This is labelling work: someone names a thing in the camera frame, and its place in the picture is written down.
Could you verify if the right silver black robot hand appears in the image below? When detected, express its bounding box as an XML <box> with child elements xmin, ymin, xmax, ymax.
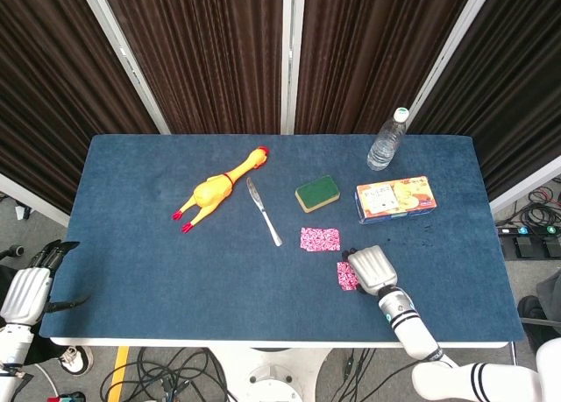
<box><xmin>341</xmin><ymin>244</ymin><xmax>399</xmax><ymax>297</ymax></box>

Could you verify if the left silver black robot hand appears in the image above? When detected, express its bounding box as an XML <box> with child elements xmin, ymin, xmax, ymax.
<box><xmin>0</xmin><ymin>239</ymin><xmax>92</xmax><ymax>328</ymax></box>

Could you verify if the pink patterned pouch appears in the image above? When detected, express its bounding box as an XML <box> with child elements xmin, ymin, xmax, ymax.
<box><xmin>336</xmin><ymin>261</ymin><xmax>360</xmax><ymax>293</ymax></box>
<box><xmin>300</xmin><ymin>227</ymin><xmax>342</xmax><ymax>253</ymax></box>

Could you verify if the black trouser leg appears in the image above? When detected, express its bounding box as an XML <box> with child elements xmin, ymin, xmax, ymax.
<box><xmin>25</xmin><ymin>338</ymin><xmax>67</xmax><ymax>368</ymax></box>

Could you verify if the orange blue snack box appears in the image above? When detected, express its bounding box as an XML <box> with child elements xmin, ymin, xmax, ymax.
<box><xmin>354</xmin><ymin>175</ymin><xmax>438</xmax><ymax>225</ymax></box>

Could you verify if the white black sneaker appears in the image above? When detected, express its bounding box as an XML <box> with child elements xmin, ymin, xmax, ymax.
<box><xmin>59</xmin><ymin>345</ymin><xmax>94</xmax><ymax>377</ymax></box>

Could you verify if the green yellow scrub sponge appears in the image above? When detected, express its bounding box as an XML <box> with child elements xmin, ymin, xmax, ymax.
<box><xmin>295</xmin><ymin>174</ymin><xmax>342</xmax><ymax>214</ymax></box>

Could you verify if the clear plastic water bottle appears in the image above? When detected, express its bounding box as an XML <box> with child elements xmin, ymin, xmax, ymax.
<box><xmin>366</xmin><ymin>107</ymin><xmax>410</xmax><ymax>172</ymax></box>

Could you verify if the silver metal table knife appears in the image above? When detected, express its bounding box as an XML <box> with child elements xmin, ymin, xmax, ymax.
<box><xmin>245</xmin><ymin>176</ymin><xmax>283</xmax><ymax>248</ymax></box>

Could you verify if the black shoe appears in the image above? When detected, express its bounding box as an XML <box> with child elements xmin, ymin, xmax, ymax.
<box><xmin>516</xmin><ymin>294</ymin><xmax>550</xmax><ymax>329</ymax></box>

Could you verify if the black power strip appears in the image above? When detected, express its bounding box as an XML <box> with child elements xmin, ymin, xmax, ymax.
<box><xmin>495</xmin><ymin>225</ymin><xmax>561</xmax><ymax>238</ymax></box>

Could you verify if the blue fabric table cover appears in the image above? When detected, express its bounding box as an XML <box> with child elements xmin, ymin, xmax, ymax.
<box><xmin>38</xmin><ymin>133</ymin><xmax>526</xmax><ymax>344</ymax></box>

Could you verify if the yellow rubber chicken toy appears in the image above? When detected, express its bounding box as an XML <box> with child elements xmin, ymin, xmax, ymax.
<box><xmin>171</xmin><ymin>145</ymin><xmax>271</xmax><ymax>234</ymax></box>

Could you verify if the dark brown pleated curtain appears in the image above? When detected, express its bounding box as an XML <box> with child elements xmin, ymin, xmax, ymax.
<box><xmin>409</xmin><ymin>0</ymin><xmax>561</xmax><ymax>201</ymax></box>
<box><xmin>0</xmin><ymin>0</ymin><xmax>159</xmax><ymax>215</ymax></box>
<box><xmin>99</xmin><ymin>0</ymin><xmax>285</xmax><ymax>135</ymax></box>
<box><xmin>294</xmin><ymin>0</ymin><xmax>477</xmax><ymax>135</ymax></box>

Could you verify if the white partition frame rail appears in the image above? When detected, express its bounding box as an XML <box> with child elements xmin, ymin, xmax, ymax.
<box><xmin>489</xmin><ymin>155</ymin><xmax>561</xmax><ymax>215</ymax></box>
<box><xmin>0</xmin><ymin>173</ymin><xmax>71</xmax><ymax>228</ymax></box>

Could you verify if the black floor cable tangle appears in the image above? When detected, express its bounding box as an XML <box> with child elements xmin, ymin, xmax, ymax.
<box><xmin>99</xmin><ymin>347</ymin><xmax>238</xmax><ymax>402</ymax></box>
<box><xmin>497</xmin><ymin>185</ymin><xmax>561</xmax><ymax>228</ymax></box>
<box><xmin>323</xmin><ymin>348</ymin><xmax>378</xmax><ymax>402</ymax></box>

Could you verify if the white partition frame post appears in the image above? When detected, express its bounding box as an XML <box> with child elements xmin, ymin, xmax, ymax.
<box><xmin>280</xmin><ymin>0</ymin><xmax>307</xmax><ymax>135</ymax></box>
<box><xmin>76</xmin><ymin>0</ymin><xmax>172</xmax><ymax>135</ymax></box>
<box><xmin>409</xmin><ymin>0</ymin><xmax>499</xmax><ymax>119</ymax></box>

